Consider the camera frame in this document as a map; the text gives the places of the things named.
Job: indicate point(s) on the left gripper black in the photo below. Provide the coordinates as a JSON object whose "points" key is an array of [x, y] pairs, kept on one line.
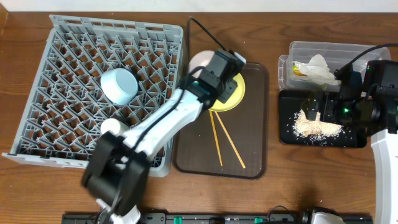
{"points": [[227, 88]]}

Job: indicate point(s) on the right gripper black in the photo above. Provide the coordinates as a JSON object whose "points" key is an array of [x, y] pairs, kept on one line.
{"points": [[314, 100]]}

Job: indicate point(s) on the white paper waste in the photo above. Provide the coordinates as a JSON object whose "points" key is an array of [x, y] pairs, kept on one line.
{"points": [[316, 71]]}

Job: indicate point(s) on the light blue bowl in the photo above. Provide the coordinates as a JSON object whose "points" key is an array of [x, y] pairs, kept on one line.
{"points": [[119, 85]]}

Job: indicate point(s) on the white cup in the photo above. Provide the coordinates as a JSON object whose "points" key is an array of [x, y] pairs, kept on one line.
{"points": [[114, 126]]}

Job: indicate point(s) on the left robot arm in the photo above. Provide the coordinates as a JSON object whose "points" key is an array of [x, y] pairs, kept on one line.
{"points": [[117, 173]]}

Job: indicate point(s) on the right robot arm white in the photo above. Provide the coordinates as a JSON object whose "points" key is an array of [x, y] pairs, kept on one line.
{"points": [[368, 103]]}

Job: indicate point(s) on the clear plastic waste bin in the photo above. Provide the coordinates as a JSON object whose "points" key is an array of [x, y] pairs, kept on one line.
{"points": [[336, 55]]}

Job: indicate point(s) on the yellow round plate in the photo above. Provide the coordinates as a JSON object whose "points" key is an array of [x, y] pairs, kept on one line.
{"points": [[234, 99]]}

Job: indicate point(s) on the pile of rice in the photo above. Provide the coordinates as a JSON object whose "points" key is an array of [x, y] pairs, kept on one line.
{"points": [[314, 131]]}

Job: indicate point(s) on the left wooden chopstick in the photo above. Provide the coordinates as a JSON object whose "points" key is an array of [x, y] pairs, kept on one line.
{"points": [[216, 138]]}

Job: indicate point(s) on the wooden chopstick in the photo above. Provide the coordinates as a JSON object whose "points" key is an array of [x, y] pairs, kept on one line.
{"points": [[216, 138], [230, 140]]}

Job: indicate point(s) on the black rectangular tray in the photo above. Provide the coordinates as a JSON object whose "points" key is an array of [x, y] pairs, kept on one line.
{"points": [[289, 109]]}

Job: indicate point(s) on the right wooden chopstick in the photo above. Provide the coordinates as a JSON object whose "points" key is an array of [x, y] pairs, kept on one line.
{"points": [[230, 140]]}

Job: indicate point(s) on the dark brown serving tray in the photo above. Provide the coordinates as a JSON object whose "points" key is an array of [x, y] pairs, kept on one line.
{"points": [[247, 125]]}

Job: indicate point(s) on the grey plastic dish rack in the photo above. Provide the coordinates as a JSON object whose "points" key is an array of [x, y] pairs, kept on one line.
{"points": [[61, 121]]}

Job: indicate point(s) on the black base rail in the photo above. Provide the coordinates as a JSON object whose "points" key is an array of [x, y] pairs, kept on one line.
{"points": [[278, 214]]}

